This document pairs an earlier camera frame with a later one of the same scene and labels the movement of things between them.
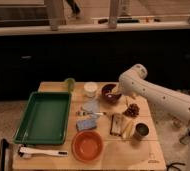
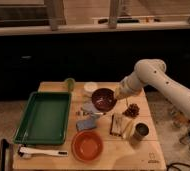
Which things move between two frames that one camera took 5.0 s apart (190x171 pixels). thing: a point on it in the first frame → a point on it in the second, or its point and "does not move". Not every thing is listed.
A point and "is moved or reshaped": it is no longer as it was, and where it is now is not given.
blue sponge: (84, 124) does not move
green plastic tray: (46, 119) does not move
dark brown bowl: (110, 92) is moved or reshaped
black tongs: (3, 145) does not move
